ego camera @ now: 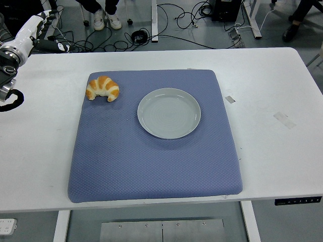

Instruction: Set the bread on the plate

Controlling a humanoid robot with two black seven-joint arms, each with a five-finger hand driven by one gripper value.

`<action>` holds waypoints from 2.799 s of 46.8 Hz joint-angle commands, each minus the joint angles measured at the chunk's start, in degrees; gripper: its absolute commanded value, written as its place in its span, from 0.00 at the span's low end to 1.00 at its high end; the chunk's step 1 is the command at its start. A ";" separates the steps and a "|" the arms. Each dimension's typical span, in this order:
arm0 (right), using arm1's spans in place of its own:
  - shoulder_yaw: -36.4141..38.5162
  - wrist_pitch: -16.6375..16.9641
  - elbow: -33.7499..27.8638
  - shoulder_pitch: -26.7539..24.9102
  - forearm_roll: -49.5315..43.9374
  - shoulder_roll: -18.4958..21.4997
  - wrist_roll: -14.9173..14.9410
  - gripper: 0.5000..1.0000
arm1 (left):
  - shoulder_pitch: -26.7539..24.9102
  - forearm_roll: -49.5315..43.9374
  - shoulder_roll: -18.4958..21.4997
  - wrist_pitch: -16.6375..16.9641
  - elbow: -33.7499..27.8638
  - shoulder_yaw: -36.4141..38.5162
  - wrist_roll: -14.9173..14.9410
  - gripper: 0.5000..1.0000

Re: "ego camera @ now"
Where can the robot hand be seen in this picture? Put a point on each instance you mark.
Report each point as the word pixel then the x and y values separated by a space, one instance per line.
pixel 25 31

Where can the golden croissant bread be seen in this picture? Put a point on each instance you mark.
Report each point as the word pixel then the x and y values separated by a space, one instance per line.
pixel 102 85

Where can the grey round plate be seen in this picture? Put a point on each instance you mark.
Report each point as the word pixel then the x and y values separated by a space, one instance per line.
pixel 169 113

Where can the grey metal plate with screws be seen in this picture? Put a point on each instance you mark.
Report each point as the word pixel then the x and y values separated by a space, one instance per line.
pixel 161 230

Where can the large black cabinet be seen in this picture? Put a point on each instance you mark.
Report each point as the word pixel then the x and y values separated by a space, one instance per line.
pixel 22 5

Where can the black caster wheel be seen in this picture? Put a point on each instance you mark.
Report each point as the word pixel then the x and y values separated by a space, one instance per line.
pixel 86 23
pixel 130 22

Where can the person's legs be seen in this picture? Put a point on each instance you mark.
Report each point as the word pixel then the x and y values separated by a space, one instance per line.
pixel 93 5

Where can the person's white shoe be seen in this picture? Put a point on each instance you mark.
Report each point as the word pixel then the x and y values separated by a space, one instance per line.
pixel 99 21
pixel 115 21

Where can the white desk leg with foot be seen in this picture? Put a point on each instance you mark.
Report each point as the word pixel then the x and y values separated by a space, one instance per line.
pixel 154 20

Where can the blue quilted mat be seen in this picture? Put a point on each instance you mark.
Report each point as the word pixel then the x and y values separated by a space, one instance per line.
pixel 126 164

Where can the white power strip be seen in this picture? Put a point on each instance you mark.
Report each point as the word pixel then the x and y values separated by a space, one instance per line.
pixel 7 226

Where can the white table leg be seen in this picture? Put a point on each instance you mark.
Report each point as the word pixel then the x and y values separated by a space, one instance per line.
pixel 61 227
pixel 251 221

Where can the black computer box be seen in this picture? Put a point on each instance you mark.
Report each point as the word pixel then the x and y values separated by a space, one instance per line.
pixel 225 8

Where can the grey foot pedal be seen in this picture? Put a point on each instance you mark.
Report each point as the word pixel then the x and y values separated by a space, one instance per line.
pixel 234 35

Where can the small clear tape strip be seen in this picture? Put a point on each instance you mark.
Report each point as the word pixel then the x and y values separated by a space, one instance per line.
pixel 230 99

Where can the person's black shoe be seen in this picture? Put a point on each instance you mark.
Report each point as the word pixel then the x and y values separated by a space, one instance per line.
pixel 290 32

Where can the large clear tape strip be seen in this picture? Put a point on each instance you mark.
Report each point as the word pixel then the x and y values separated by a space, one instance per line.
pixel 284 120

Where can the person's leg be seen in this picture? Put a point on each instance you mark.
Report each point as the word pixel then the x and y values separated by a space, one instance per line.
pixel 305 10

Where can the black table control panel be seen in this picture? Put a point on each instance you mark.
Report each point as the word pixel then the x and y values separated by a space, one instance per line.
pixel 297 201

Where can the white desk frame leg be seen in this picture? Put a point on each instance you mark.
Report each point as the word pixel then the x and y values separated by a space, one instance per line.
pixel 255 22

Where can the grey metal frame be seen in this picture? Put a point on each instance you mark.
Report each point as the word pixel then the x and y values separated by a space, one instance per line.
pixel 315 56

